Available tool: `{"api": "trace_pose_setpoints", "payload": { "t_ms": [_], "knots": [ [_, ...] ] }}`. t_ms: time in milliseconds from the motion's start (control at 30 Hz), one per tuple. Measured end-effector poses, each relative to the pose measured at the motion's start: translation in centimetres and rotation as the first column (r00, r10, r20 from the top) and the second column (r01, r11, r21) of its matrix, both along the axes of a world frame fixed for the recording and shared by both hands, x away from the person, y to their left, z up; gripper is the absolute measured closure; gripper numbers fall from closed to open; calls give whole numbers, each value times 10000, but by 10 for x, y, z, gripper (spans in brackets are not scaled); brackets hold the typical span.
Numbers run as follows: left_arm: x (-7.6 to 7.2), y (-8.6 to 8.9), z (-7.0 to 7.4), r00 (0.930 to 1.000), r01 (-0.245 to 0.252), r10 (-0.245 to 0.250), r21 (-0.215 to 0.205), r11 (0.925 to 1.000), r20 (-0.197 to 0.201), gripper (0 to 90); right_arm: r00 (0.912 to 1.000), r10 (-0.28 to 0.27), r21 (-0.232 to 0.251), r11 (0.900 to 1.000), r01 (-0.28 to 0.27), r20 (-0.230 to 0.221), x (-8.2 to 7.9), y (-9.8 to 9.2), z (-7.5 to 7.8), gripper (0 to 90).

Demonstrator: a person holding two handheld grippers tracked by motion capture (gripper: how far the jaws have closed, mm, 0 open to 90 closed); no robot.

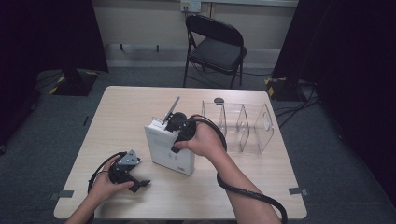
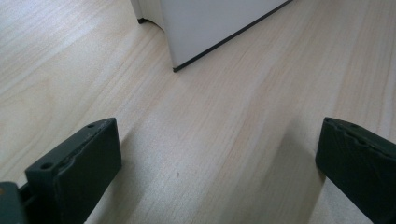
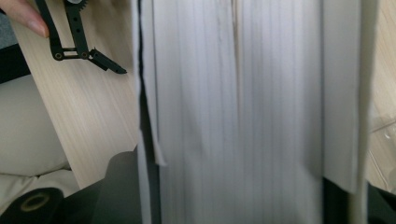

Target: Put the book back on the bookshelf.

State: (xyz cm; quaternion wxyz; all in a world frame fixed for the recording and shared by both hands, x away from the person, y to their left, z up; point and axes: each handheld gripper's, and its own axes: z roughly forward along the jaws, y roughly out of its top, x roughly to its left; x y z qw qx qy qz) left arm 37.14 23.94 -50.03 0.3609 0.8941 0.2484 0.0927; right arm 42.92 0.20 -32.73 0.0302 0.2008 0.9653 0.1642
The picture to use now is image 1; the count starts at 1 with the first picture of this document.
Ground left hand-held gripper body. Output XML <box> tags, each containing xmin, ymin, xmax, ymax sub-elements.
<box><xmin>107</xmin><ymin>149</ymin><xmax>142</xmax><ymax>187</ymax></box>

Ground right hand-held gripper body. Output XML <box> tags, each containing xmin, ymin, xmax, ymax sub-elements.
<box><xmin>161</xmin><ymin>95</ymin><xmax>198</xmax><ymax>143</ymax></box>

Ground white rectangular box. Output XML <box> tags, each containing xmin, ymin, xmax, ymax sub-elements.
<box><xmin>144</xmin><ymin>117</ymin><xmax>196</xmax><ymax>176</ymax></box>

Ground clear acrylic book rack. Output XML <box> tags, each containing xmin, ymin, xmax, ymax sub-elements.
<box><xmin>200</xmin><ymin>100</ymin><xmax>276</xmax><ymax>155</ymax></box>

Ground person's right hand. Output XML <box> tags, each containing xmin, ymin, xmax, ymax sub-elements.
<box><xmin>173</xmin><ymin>115</ymin><xmax>230</xmax><ymax>161</ymax></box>

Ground person's left hand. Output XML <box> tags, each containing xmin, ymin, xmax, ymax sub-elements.
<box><xmin>89</xmin><ymin>155</ymin><xmax>135</xmax><ymax>203</ymax></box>

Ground grey tape strip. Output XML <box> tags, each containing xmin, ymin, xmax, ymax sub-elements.
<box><xmin>49</xmin><ymin>189</ymin><xmax>76</xmax><ymax>201</ymax></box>
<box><xmin>288</xmin><ymin>187</ymin><xmax>309</xmax><ymax>197</ymax></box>

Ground black folding chair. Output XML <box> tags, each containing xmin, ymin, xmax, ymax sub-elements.
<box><xmin>182</xmin><ymin>14</ymin><xmax>248</xmax><ymax>90</ymax></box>

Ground black stand base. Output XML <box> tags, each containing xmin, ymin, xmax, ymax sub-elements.
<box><xmin>264</xmin><ymin>77</ymin><xmax>312</xmax><ymax>103</ymax></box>
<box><xmin>49</xmin><ymin>68</ymin><xmax>100</xmax><ymax>97</ymax></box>

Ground black curtain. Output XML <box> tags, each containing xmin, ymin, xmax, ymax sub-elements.
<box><xmin>272</xmin><ymin>0</ymin><xmax>396</xmax><ymax>200</ymax></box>
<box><xmin>0</xmin><ymin>0</ymin><xmax>109</xmax><ymax>145</ymax></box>

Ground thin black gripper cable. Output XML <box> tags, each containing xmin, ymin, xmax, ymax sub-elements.
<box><xmin>87</xmin><ymin>151</ymin><xmax>128</xmax><ymax>194</ymax></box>

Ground black floor cables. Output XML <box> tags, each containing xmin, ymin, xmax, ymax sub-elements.
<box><xmin>274</xmin><ymin>79</ymin><xmax>320</xmax><ymax>129</ymax></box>

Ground white wall outlet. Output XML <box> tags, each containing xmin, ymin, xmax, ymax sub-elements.
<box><xmin>179</xmin><ymin>0</ymin><xmax>203</xmax><ymax>14</ymax></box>

